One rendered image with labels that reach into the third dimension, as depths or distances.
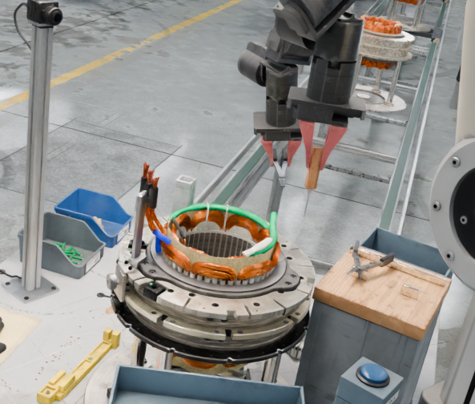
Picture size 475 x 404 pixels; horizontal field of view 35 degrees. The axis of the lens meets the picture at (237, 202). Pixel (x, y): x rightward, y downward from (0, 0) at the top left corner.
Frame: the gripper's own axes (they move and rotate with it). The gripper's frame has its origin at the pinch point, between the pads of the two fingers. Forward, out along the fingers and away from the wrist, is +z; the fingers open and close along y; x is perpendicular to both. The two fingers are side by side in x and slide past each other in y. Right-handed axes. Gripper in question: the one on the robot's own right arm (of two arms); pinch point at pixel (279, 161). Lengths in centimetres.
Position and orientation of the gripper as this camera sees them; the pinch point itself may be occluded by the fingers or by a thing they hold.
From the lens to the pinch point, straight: 145.0
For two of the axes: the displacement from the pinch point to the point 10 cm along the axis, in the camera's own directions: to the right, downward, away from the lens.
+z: 0.2, 8.1, 5.8
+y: -10.0, 0.2, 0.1
